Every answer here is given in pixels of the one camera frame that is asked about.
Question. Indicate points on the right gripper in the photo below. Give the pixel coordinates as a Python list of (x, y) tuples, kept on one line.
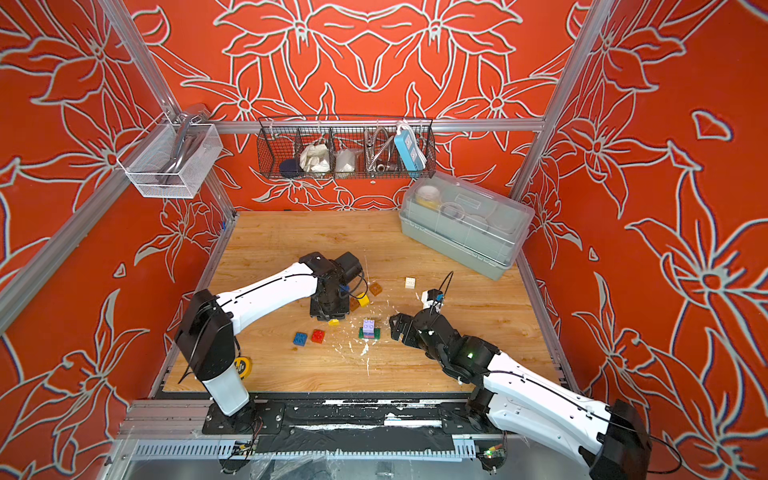
[(404, 319)]

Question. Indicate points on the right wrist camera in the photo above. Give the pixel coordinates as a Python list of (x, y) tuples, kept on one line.
[(432, 300)]

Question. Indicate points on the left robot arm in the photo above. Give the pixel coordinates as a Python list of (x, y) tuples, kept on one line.
[(207, 333)]

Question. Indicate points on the red lego brick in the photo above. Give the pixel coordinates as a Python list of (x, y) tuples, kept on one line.
[(318, 336)]

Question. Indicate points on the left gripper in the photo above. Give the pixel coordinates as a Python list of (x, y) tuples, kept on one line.
[(320, 311)]

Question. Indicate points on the white cloth in basket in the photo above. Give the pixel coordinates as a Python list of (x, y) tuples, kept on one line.
[(315, 158)]

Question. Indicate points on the clear plastic bin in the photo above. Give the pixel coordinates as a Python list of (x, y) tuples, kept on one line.
[(172, 162)]

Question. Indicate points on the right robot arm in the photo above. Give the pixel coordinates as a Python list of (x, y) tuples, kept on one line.
[(610, 440)]

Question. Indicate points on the teal blue lego brick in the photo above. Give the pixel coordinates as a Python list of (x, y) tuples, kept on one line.
[(300, 339)]

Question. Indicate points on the black wire basket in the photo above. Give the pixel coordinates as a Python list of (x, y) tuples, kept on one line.
[(360, 146)]

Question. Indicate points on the grey lidded storage box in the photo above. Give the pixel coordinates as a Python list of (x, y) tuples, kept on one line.
[(473, 226)]

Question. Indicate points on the dark green lego plate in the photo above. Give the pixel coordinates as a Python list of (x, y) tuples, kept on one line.
[(374, 334)]

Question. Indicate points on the yellow tape measure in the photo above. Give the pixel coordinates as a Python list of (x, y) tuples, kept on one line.
[(243, 366)]

